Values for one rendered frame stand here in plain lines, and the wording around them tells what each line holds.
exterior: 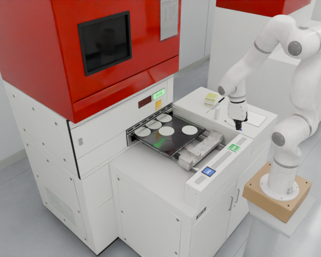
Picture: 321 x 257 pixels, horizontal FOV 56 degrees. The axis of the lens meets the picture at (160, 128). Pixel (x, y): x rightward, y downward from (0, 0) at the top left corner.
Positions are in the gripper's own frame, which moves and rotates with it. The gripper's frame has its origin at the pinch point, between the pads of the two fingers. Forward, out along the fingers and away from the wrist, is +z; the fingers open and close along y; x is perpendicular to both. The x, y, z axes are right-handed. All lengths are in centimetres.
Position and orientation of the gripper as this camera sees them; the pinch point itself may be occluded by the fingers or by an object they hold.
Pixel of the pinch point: (238, 126)
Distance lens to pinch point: 169.2
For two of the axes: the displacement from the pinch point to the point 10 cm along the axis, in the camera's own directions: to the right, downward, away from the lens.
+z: 1.6, 8.8, 4.5
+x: 6.6, -4.4, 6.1
